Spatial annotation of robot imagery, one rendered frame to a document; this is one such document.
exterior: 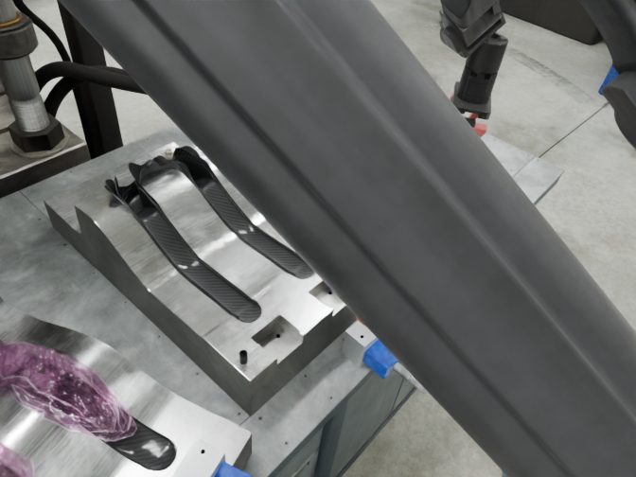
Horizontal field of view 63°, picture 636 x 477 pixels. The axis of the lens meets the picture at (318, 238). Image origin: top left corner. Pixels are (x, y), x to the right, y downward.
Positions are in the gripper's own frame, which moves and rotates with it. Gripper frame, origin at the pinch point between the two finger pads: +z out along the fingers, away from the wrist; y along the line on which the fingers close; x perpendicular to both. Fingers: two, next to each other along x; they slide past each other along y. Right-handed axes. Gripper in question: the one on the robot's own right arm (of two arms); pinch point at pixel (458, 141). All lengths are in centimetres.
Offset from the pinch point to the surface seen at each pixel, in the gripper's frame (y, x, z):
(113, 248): 44, -46, 3
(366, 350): 44.7, -8.2, 9.6
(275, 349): 50, -20, 7
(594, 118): -213, 93, 88
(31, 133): 14, -82, 9
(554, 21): -340, 77, 77
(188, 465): 68, -24, 6
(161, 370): 54, -35, 14
